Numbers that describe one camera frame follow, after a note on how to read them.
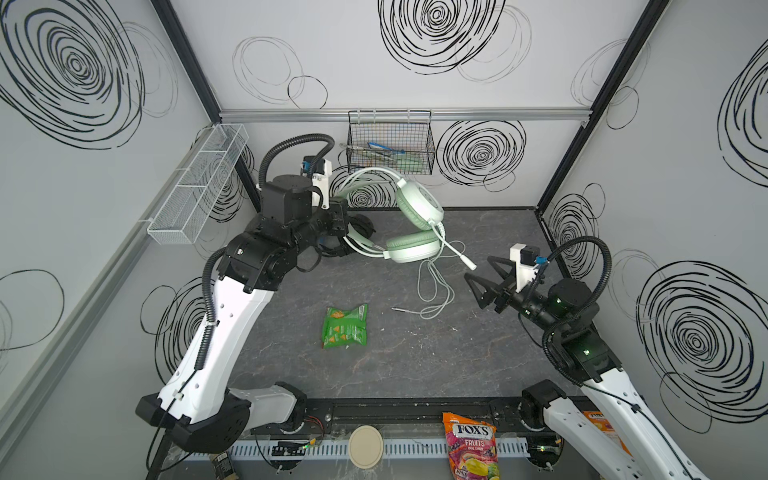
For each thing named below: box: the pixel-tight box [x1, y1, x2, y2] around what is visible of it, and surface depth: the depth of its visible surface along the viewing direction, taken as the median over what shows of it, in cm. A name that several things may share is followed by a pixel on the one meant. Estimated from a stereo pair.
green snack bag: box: [322, 303, 368, 349], surface depth 86 cm
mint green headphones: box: [336, 167, 477, 271], surface depth 53 cm
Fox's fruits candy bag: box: [442, 412, 500, 480], surface depth 68 cm
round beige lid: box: [348, 425, 384, 470], surface depth 66 cm
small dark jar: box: [212, 451, 234, 480], surface depth 67 cm
